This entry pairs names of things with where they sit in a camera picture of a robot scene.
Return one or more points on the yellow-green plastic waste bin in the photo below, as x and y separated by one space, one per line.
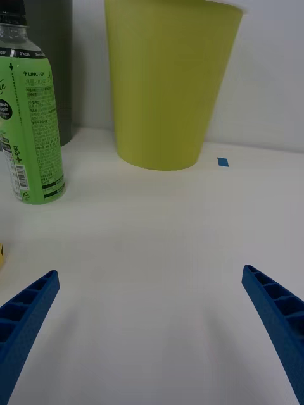
164 95

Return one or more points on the grey plastic waste bin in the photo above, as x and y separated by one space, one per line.
60 79

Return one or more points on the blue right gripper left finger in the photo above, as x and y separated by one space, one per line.
28 316

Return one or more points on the yellow label plastic bottle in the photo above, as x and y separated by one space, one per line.
1 256

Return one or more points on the green label plastic bottle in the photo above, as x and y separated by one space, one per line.
35 126

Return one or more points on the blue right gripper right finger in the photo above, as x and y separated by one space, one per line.
278 319

